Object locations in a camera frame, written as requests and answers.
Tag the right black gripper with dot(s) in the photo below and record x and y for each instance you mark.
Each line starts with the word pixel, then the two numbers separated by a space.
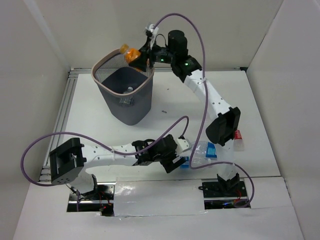
pixel 141 62

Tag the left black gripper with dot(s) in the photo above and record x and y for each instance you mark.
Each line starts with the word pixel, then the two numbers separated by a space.
pixel 173 161

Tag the orange juice bottle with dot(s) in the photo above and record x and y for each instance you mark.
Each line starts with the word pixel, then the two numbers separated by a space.
pixel 130 54

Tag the clear bottle white cap blue label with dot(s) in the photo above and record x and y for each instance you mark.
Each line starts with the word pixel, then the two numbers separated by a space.
pixel 196 162

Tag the clear bottle green label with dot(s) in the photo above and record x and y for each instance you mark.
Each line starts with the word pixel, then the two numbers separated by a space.
pixel 127 99

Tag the clear bottle red label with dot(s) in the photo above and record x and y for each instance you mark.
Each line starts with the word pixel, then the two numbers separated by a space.
pixel 238 143

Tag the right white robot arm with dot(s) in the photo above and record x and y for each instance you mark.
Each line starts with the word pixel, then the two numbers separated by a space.
pixel 225 118

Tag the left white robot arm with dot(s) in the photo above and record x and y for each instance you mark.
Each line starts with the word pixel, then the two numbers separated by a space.
pixel 70 160

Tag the grey mesh waste bin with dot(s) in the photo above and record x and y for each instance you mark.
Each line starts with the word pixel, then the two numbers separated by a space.
pixel 113 76

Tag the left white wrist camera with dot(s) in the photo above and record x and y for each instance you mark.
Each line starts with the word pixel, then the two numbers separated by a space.
pixel 183 145

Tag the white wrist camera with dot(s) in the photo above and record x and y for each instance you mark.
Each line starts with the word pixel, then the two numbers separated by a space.
pixel 183 145
pixel 151 30

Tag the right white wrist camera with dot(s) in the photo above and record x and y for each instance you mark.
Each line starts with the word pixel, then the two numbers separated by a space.
pixel 151 30

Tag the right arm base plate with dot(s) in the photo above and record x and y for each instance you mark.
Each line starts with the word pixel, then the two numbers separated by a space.
pixel 215 198

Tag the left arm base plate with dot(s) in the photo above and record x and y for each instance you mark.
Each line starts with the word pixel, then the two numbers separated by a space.
pixel 101 202

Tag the aluminium frame rail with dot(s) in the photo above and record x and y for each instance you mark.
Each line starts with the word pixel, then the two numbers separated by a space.
pixel 60 124

